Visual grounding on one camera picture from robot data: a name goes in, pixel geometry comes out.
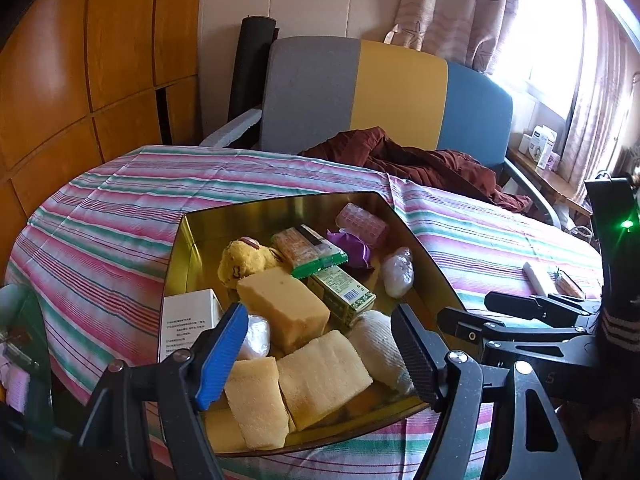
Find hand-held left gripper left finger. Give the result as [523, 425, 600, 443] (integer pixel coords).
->
[65, 301, 250, 480]

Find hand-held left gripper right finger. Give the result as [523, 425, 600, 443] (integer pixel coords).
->
[391, 304, 583, 480]

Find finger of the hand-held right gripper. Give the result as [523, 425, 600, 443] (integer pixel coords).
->
[484, 291, 599, 326]
[437, 306, 596, 356]

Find white plastic bag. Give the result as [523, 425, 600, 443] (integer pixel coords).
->
[382, 247, 416, 298]
[235, 312, 272, 361]

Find beige sock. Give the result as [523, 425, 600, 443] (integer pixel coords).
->
[347, 310, 416, 396]

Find pale yellow sponge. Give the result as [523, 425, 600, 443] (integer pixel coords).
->
[222, 357, 291, 451]
[276, 330, 375, 432]

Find thick orange-yellow sponge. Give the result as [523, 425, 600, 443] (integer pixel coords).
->
[236, 266, 331, 356]

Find yellow plush toy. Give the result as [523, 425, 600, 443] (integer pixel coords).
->
[216, 236, 283, 288]

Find small green box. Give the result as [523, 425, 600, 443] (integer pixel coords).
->
[306, 265, 377, 328]

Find purple pouch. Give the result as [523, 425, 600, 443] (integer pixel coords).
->
[326, 229, 373, 270]

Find gold metal tin tray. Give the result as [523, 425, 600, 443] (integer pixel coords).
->
[159, 191, 468, 457]

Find green snack packet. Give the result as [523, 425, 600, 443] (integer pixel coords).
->
[271, 224, 349, 279]

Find white tube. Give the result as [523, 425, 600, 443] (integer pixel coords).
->
[522, 261, 556, 297]

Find white carton box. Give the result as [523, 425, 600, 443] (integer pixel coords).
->
[157, 287, 223, 363]

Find small orange packet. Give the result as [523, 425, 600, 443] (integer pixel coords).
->
[552, 270, 586, 300]

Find wooden side shelf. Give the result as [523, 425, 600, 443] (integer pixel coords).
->
[507, 147, 593, 218]

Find white carton with blue label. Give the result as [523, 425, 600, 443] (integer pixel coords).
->
[532, 125, 558, 168]

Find pink translucent box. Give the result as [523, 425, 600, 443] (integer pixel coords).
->
[334, 203, 390, 248]

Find dark red jacket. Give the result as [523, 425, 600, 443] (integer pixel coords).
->
[300, 127, 533, 213]

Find striped tablecloth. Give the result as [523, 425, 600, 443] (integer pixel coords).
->
[5, 145, 608, 480]

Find glass side table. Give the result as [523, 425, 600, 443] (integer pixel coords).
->
[0, 282, 61, 441]

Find grey yellow blue chair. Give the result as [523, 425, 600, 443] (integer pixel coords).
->
[200, 35, 563, 226]

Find patterned curtain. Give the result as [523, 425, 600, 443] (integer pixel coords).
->
[385, 0, 640, 196]

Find black rolled mat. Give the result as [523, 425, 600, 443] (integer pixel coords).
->
[227, 15, 278, 126]

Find wooden wardrobe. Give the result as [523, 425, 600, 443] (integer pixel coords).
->
[0, 0, 206, 246]

